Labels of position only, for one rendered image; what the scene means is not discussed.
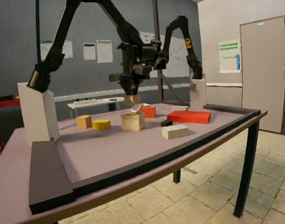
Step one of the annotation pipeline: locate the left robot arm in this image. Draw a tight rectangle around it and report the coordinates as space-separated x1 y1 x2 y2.
150 14 203 80

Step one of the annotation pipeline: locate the white rectangular block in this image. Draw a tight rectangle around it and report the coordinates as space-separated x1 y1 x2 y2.
162 124 189 140

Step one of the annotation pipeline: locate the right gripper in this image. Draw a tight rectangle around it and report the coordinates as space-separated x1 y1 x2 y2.
109 59 150 96

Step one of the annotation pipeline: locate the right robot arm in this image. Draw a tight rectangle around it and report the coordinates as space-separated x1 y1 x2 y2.
26 0 155 93

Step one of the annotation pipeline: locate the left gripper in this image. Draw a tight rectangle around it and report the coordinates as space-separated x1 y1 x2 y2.
137 56 166 70

